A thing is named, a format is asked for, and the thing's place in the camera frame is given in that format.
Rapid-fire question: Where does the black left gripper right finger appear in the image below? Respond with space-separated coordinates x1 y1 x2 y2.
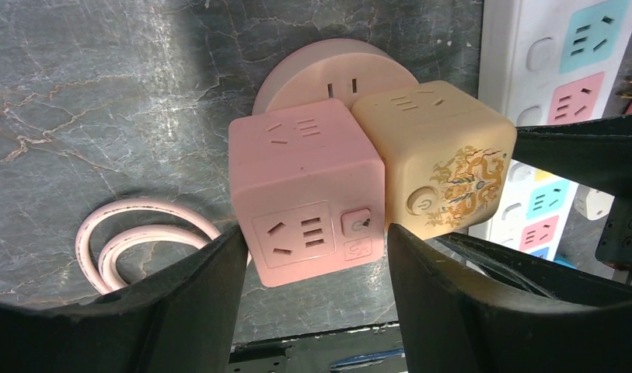
387 224 632 372

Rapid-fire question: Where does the orange cube socket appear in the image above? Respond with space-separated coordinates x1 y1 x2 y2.
351 81 517 239

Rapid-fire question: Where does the white plug adapter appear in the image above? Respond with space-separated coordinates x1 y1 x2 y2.
573 185 614 221

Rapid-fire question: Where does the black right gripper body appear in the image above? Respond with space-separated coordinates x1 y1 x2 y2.
595 197 632 271

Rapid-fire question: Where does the pink round socket base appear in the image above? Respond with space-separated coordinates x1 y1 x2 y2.
252 38 418 115

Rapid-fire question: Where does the white long power strip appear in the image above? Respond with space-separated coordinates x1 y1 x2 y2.
469 1 632 260

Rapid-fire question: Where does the pink coiled power cable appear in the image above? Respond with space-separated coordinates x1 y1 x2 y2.
75 198 224 296

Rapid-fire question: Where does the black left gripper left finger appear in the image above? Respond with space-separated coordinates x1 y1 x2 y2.
0 226 247 372

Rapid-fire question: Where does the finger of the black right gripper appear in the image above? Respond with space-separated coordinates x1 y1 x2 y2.
436 232 632 304
512 114 632 196

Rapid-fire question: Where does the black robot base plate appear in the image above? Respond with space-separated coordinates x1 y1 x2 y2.
226 322 408 372

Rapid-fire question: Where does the pink cube socket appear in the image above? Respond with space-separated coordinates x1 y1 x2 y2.
229 99 385 288

